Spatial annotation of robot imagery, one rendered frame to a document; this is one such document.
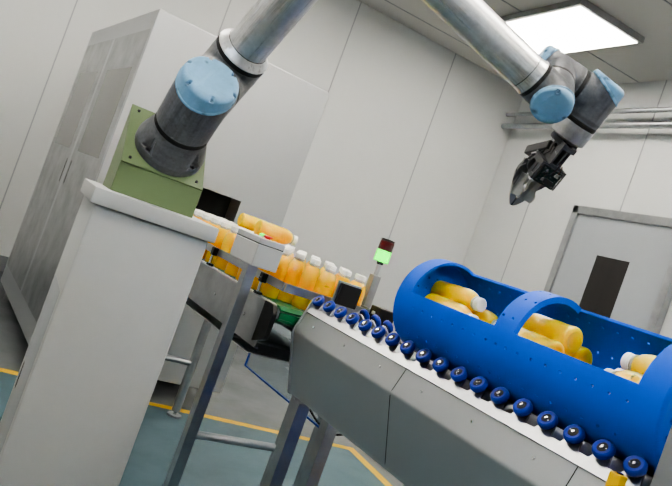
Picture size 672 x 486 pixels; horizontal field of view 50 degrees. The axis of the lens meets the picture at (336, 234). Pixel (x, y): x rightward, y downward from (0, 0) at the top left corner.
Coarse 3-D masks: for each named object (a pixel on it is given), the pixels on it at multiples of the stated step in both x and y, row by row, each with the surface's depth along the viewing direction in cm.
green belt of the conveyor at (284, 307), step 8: (224, 272) 293; (264, 296) 258; (280, 304) 251; (288, 304) 260; (280, 312) 244; (288, 312) 246; (296, 312) 249; (280, 320) 245; (288, 320) 246; (296, 320) 248
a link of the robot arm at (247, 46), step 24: (264, 0) 173; (288, 0) 170; (312, 0) 171; (240, 24) 180; (264, 24) 175; (288, 24) 175; (216, 48) 183; (240, 48) 181; (264, 48) 180; (240, 72) 183; (240, 96) 187
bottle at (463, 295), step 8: (440, 280) 211; (432, 288) 209; (440, 288) 207; (448, 288) 204; (456, 288) 203; (464, 288) 201; (448, 296) 203; (456, 296) 200; (464, 296) 198; (472, 296) 198; (464, 304) 198
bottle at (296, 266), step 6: (294, 264) 263; (300, 264) 264; (288, 270) 263; (294, 270) 263; (300, 270) 263; (288, 276) 263; (294, 276) 263; (300, 276) 264; (288, 282) 263; (294, 282) 263; (282, 294) 263; (288, 294) 263; (282, 300) 263; (288, 300) 263
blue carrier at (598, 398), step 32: (416, 288) 208; (480, 288) 212; (512, 288) 197; (416, 320) 196; (448, 320) 185; (480, 320) 176; (512, 320) 168; (576, 320) 181; (608, 320) 169; (448, 352) 186; (480, 352) 174; (512, 352) 165; (544, 352) 157; (608, 352) 175; (640, 352) 166; (512, 384) 166; (544, 384) 156; (576, 384) 148; (608, 384) 142; (640, 384) 137; (576, 416) 150; (608, 416) 142; (640, 416) 135; (640, 448) 137
